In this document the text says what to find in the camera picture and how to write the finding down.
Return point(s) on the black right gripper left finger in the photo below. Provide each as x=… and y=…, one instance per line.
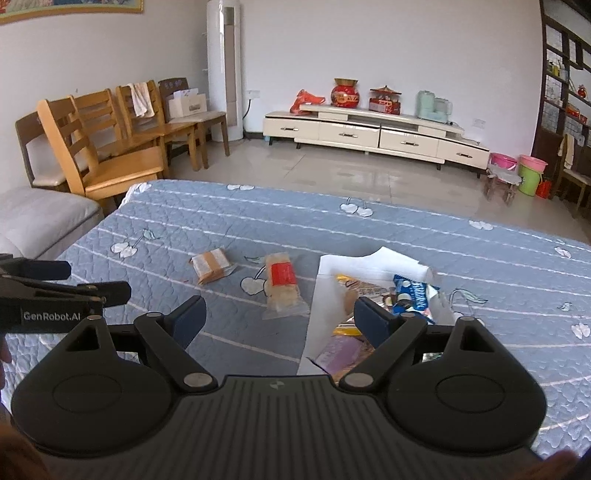
x=166, y=338

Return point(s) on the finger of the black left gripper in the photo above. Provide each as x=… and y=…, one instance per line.
x=43, y=270
x=28, y=293

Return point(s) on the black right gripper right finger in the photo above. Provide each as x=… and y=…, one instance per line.
x=392, y=336

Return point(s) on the blue snack bag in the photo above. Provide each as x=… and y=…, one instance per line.
x=413, y=296

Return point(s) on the purple snack packet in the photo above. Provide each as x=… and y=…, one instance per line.
x=341, y=354

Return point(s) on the orange striped wafer packet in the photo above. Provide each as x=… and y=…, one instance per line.
x=211, y=266

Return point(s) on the red label rice cracker packet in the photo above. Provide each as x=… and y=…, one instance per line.
x=283, y=295

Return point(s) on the person's right hand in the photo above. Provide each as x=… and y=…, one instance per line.
x=555, y=467

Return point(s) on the grey sofa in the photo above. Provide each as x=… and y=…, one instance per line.
x=42, y=224

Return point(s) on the brown cushioned chair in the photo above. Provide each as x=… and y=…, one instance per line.
x=41, y=166

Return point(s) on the blue quilted table cover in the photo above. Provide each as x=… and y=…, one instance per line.
x=530, y=289

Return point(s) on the white towel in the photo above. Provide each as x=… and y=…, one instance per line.
x=141, y=100

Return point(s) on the small wooden stool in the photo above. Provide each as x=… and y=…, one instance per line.
x=497, y=177

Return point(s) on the dark wooden chair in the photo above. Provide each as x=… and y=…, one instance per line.
x=202, y=123

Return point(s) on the cream tv cabinet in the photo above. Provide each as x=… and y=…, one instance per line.
x=380, y=133

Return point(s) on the green plastic bucket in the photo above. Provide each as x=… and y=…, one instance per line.
x=531, y=171

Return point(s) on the pink basin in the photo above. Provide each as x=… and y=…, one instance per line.
x=503, y=161

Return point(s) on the small red bucket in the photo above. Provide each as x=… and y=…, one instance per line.
x=544, y=189

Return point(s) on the mint green appliance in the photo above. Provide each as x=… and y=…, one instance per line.
x=433, y=108

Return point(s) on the red gift box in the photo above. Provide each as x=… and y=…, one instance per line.
x=385, y=100

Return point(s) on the red ceramic jar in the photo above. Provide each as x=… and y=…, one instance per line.
x=345, y=94

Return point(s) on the red plastic bag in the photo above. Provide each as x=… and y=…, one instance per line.
x=305, y=98

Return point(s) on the dark wooden display shelf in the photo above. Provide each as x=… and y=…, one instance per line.
x=565, y=92

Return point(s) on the white standing air conditioner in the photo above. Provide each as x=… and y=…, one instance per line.
x=224, y=63

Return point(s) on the framed wall picture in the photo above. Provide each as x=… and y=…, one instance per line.
x=19, y=10

